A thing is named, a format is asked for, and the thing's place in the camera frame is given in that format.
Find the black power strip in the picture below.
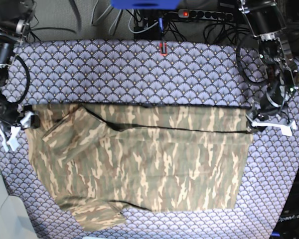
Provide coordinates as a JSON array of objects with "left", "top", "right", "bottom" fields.
[{"left": 177, "top": 9, "right": 234, "bottom": 22}]

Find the camouflage T-shirt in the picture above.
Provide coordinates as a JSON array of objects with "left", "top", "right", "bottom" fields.
[{"left": 25, "top": 104, "right": 253, "bottom": 231}]

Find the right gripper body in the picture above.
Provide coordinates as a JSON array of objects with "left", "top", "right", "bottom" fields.
[{"left": 0, "top": 111, "right": 40, "bottom": 152}]

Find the white plastic bin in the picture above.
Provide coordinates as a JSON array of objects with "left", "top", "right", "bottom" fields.
[{"left": 0, "top": 173, "right": 37, "bottom": 239}]

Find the red and black clamp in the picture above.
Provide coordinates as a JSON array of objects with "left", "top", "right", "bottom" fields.
[{"left": 159, "top": 41, "right": 167, "bottom": 56}]

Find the fan-patterned purple tablecloth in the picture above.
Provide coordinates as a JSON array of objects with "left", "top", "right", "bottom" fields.
[{"left": 0, "top": 40, "right": 299, "bottom": 239}]

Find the black OpenArm box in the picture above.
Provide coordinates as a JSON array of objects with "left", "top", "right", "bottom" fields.
[{"left": 270, "top": 169, "right": 299, "bottom": 239}]

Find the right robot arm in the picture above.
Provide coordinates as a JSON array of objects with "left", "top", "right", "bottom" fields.
[{"left": 0, "top": 0, "right": 35, "bottom": 151}]

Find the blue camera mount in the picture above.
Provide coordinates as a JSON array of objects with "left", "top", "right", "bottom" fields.
[{"left": 111, "top": 0, "right": 180, "bottom": 10}]

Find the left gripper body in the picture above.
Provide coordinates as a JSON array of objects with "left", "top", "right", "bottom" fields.
[{"left": 246, "top": 105, "right": 297, "bottom": 136}]

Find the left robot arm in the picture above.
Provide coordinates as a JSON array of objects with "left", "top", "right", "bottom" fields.
[{"left": 236, "top": 0, "right": 299, "bottom": 136}]

